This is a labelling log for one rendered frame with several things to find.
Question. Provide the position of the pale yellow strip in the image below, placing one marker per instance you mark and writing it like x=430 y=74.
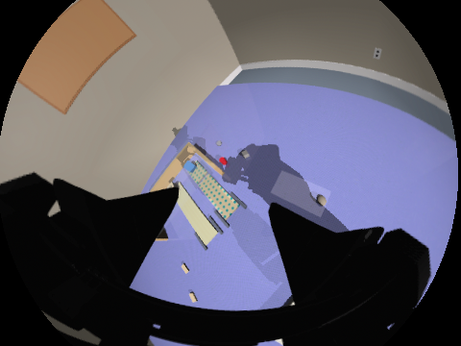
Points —
x=199 y=221

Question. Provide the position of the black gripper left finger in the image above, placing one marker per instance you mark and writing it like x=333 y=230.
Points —
x=125 y=229

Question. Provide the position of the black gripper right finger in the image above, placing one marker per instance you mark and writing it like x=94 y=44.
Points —
x=311 y=254

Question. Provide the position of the tan sphere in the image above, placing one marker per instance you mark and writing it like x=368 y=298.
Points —
x=322 y=200

